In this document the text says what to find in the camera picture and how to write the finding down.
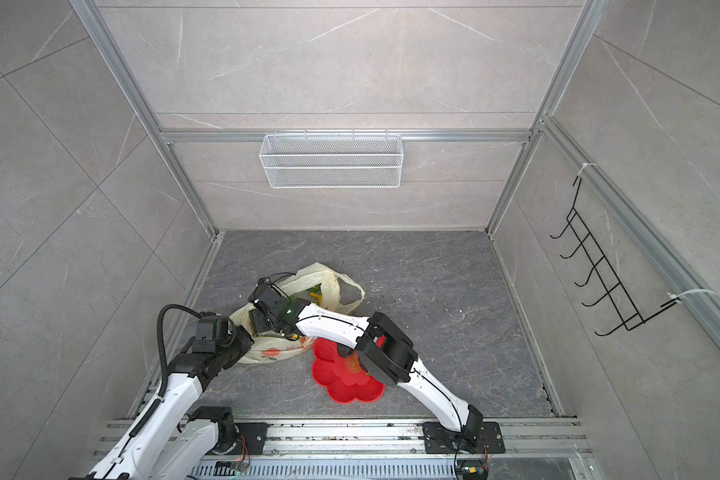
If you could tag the aluminium frame rail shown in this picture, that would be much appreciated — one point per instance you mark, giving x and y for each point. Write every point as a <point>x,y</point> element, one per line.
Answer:
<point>99,33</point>

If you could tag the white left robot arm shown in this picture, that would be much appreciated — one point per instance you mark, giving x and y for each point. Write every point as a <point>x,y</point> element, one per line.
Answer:
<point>168,439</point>

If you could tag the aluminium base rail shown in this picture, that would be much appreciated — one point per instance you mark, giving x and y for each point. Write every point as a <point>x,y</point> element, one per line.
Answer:
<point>408,448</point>

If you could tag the red flower-shaped plate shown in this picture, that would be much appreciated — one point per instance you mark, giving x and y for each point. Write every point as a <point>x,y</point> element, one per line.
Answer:
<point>344,380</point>

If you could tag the white wire mesh basket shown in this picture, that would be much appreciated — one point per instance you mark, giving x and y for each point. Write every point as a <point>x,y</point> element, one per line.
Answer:
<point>336,160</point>

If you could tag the cream printed plastic bag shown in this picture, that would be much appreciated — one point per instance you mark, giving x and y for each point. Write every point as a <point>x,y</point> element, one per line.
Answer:
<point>318,283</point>

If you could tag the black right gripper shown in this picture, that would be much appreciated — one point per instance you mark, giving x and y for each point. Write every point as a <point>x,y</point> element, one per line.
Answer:
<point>257,325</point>

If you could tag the black wire hook rack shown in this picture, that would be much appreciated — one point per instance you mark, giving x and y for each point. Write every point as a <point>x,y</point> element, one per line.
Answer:
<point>603,273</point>

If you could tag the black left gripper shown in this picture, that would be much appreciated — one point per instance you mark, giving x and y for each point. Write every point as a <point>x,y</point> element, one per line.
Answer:
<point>245,340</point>

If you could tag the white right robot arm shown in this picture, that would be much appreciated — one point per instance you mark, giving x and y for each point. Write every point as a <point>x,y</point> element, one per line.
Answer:
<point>383,349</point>

